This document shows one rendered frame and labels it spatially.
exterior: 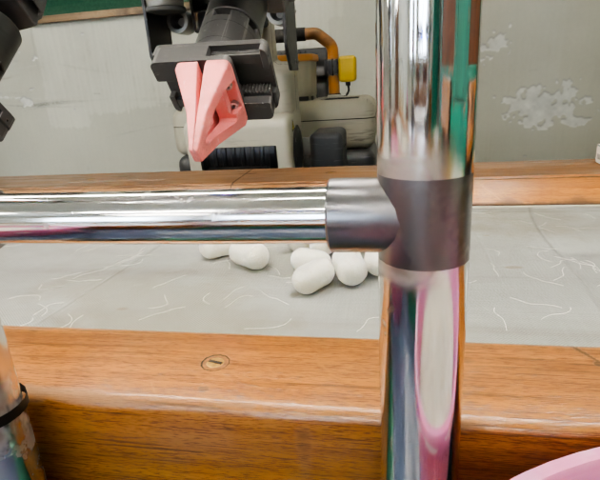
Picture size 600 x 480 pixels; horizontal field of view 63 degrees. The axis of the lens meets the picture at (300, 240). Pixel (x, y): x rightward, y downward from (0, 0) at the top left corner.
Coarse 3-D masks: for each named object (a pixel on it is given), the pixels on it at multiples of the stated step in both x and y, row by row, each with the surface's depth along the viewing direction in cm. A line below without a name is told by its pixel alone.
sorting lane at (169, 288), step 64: (0, 256) 43; (64, 256) 42; (128, 256) 41; (192, 256) 40; (512, 256) 36; (576, 256) 35; (64, 320) 30; (128, 320) 30; (192, 320) 29; (256, 320) 29; (320, 320) 28; (512, 320) 27; (576, 320) 26
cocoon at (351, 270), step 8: (336, 256) 33; (344, 256) 32; (352, 256) 32; (360, 256) 32; (336, 264) 32; (344, 264) 32; (352, 264) 31; (360, 264) 32; (336, 272) 32; (344, 272) 32; (352, 272) 31; (360, 272) 31; (344, 280) 32; (352, 280) 32; (360, 280) 32
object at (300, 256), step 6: (294, 252) 35; (300, 252) 34; (306, 252) 34; (312, 252) 34; (318, 252) 34; (324, 252) 34; (294, 258) 35; (300, 258) 34; (306, 258) 34; (312, 258) 34; (294, 264) 35; (300, 264) 34
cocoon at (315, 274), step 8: (312, 264) 32; (320, 264) 32; (328, 264) 32; (296, 272) 31; (304, 272) 31; (312, 272) 31; (320, 272) 31; (328, 272) 32; (296, 280) 31; (304, 280) 31; (312, 280) 31; (320, 280) 31; (328, 280) 32; (296, 288) 31; (304, 288) 31; (312, 288) 31; (320, 288) 32
